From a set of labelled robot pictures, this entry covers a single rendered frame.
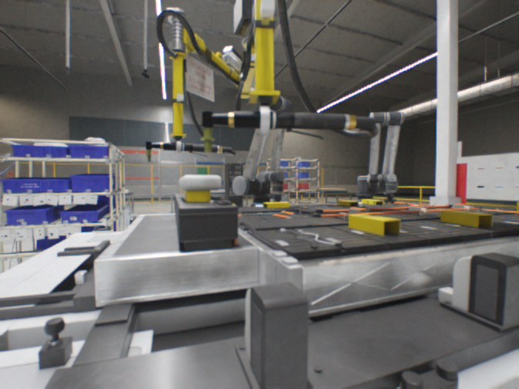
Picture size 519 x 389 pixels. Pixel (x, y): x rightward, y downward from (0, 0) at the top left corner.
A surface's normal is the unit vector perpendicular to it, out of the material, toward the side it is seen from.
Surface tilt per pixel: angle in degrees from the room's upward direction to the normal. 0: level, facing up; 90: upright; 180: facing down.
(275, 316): 90
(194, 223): 90
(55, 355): 90
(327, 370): 0
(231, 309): 90
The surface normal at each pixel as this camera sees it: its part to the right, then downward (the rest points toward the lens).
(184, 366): 0.00, -1.00
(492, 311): -0.95, 0.01
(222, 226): 0.33, 0.04
